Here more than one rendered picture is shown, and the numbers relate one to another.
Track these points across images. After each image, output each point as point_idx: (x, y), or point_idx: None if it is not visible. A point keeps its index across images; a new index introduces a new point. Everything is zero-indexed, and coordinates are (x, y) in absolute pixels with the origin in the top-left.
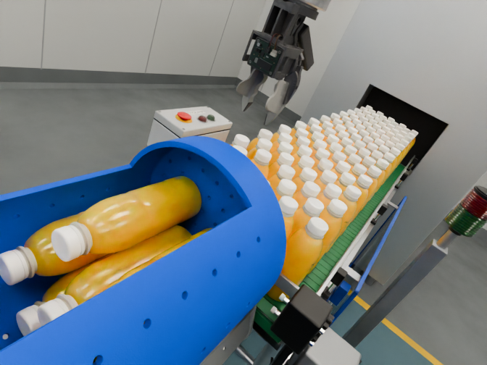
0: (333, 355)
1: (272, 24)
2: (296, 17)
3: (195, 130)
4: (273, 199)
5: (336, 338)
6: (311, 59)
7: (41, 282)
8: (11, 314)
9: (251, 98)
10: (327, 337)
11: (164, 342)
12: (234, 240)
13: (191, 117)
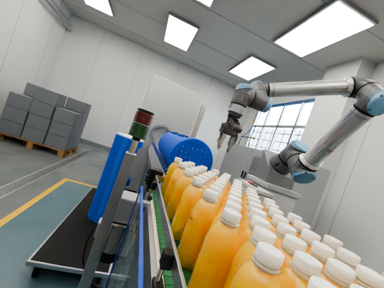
0: (129, 194)
1: None
2: (228, 116)
3: (240, 180)
4: (185, 139)
5: (131, 198)
6: (233, 126)
7: None
8: None
9: (228, 147)
10: (135, 198)
11: (172, 140)
12: (180, 138)
13: (248, 181)
